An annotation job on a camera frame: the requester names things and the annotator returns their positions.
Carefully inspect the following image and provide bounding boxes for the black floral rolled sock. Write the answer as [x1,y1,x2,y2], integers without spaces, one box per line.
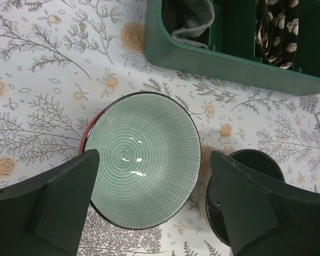
[254,0,299,69]

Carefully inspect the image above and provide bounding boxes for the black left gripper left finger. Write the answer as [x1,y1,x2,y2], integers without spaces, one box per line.
[0,149,99,255]

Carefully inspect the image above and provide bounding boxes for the grey rolled sock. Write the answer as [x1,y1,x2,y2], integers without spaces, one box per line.
[162,0,215,49]

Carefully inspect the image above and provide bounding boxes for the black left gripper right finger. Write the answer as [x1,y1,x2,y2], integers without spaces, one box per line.
[210,151,320,255]

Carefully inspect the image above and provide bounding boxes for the green plastic organizer tray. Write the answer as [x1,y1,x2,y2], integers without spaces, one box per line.
[143,1,320,96]

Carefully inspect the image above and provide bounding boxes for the olive brown bowl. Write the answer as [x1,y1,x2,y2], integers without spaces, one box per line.
[205,149,285,246]

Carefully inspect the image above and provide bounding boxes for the floral table mat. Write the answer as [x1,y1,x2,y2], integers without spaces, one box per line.
[0,0,320,256]

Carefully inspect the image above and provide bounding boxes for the white orange floral bowl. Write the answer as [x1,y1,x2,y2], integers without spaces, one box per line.
[78,110,105,154]

